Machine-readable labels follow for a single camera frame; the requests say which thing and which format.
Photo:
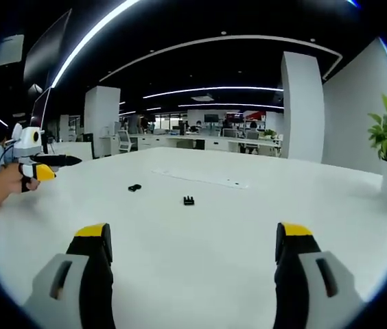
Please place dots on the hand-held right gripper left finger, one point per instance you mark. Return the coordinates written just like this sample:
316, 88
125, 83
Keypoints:
92, 274

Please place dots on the long white office desk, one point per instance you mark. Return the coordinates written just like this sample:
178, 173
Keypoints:
210, 141

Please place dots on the person's left hand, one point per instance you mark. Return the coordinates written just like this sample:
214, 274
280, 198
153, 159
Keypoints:
15, 178

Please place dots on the small background monitor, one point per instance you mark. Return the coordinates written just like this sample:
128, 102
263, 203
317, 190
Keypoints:
211, 118

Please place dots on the black plastic buckle pronged part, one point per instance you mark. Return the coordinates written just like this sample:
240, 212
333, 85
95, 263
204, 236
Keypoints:
188, 201

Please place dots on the black plastic buckle socket part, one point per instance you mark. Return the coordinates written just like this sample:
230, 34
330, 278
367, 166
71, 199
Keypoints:
134, 187

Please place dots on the white mesh office chair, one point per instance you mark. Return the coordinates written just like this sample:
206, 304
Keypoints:
124, 140

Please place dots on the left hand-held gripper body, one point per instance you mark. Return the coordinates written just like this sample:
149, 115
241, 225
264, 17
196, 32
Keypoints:
29, 142

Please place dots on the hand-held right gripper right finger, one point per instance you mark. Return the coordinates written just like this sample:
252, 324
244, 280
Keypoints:
293, 274

